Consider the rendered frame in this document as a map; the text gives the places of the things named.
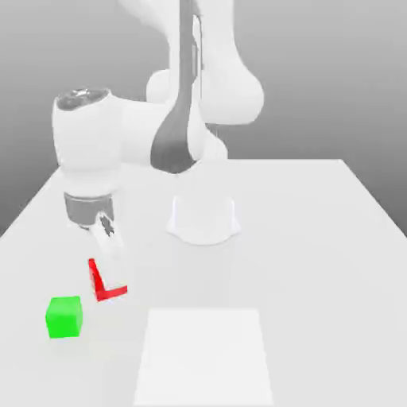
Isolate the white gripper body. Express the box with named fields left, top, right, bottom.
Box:
left=89, top=211, right=126, bottom=266

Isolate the small red cube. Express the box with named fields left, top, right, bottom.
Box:
left=87, top=258, right=129, bottom=302

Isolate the small green cube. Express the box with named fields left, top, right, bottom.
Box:
left=45, top=296, right=83, bottom=339

